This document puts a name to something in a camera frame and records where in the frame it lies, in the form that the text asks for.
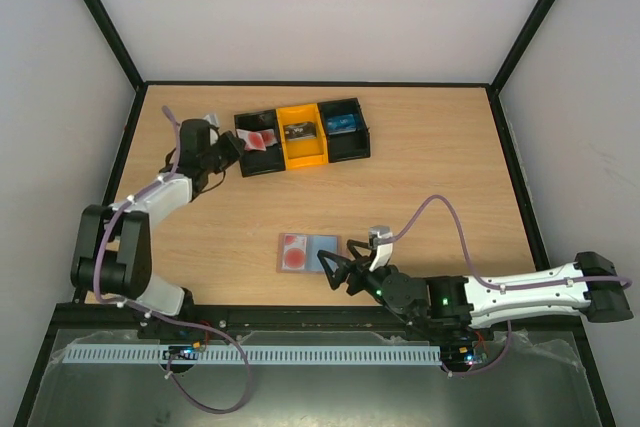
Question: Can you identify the right black bin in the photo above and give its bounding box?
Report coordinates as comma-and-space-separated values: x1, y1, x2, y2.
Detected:
317, 98, 371, 163

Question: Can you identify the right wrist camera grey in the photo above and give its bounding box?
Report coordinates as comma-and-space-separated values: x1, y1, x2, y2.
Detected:
368, 225, 394, 272

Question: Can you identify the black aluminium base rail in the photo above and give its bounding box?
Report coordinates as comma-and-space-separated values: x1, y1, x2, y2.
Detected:
49, 301, 581, 346

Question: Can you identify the light blue slotted cable duct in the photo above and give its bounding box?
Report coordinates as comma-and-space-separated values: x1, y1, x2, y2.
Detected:
52, 344, 441, 366

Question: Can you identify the left black bin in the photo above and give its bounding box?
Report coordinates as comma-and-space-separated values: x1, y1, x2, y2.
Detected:
234, 109, 285, 177

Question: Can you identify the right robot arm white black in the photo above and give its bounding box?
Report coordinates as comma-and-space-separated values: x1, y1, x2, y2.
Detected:
317, 241, 633, 339

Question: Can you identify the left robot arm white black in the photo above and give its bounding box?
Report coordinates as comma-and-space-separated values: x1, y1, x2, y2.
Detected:
70, 117, 245, 322

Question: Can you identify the black enclosure frame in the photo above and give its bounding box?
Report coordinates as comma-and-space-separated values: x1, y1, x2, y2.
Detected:
12, 0, 617, 427

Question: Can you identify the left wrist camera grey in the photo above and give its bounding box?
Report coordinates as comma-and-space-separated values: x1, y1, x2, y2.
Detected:
203, 113, 220, 129

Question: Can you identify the yellow middle bin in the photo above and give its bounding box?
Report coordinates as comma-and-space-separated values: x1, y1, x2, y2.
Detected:
276, 103, 329, 170

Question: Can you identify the black bin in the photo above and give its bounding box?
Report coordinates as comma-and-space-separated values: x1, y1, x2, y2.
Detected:
234, 109, 285, 177
317, 98, 371, 163

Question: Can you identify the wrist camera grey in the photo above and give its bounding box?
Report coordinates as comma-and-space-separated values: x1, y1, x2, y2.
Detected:
203, 113, 220, 129
368, 225, 394, 272

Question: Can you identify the white red april card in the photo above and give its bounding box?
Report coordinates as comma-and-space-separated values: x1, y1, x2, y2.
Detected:
259, 129, 279, 147

